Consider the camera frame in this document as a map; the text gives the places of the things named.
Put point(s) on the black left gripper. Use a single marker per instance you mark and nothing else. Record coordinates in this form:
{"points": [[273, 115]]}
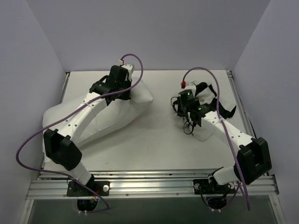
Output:
{"points": [[126, 94]]}

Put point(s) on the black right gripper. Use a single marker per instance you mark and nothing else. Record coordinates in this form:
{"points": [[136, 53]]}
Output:
{"points": [[183, 110]]}

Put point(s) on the black white checkered pillowcase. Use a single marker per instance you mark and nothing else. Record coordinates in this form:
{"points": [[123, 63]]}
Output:
{"points": [[205, 93]]}

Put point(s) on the white pillow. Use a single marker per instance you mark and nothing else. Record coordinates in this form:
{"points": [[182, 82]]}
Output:
{"points": [[114, 117]]}

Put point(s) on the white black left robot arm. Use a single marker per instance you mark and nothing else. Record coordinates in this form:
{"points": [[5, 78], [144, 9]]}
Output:
{"points": [[61, 144]]}

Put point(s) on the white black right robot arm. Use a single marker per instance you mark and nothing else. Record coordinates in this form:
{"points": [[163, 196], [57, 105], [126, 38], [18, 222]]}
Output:
{"points": [[251, 155]]}

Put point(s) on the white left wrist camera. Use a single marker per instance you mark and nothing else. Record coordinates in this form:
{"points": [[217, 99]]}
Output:
{"points": [[129, 67]]}

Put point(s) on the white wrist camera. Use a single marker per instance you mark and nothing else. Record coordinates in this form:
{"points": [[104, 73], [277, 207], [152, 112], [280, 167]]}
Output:
{"points": [[188, 86], [129, 67]]}

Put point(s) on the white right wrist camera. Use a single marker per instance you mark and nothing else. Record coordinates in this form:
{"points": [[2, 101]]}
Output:
{"points": [[188, 86]]}

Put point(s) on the aluminium left side rail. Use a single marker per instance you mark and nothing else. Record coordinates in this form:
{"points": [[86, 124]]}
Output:
{"points": [[61, 97]]}

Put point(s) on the aluminium rail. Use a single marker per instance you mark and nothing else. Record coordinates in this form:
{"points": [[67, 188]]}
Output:
{"points": [[139, 184], [61, 97], [245, 119]]}

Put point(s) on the aluminium right side rail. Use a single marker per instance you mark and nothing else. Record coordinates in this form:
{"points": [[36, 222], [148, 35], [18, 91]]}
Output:
{"points": [[245, 119]]}

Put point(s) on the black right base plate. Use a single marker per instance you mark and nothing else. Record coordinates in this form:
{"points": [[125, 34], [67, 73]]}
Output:
{"points": [[201, 186]]}

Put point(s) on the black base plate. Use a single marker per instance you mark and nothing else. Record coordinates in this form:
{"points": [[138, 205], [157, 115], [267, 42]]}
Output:
{"points": [[201, 186], [74, 189]]}

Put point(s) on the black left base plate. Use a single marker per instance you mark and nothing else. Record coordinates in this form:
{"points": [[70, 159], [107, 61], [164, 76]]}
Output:
{"points": [[74, 189]]}

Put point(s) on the aluminium front rail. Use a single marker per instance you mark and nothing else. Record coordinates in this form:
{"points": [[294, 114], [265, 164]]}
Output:
{"points": [[139, 184]]}

